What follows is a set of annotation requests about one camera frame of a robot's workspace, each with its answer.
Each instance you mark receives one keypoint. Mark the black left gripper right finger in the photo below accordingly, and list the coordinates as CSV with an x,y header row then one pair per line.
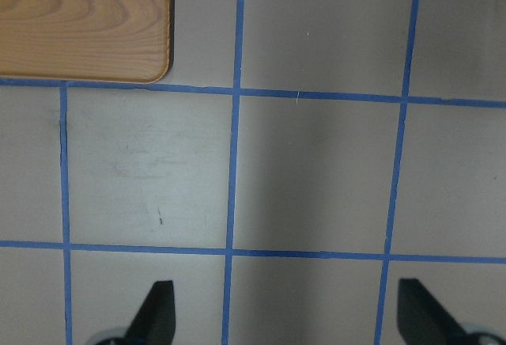
x,y
422,320

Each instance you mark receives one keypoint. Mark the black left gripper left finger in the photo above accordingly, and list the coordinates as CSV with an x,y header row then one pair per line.
x,y
154,322

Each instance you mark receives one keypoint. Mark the orange wooden tray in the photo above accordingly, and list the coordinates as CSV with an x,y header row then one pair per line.
x,y
87,40

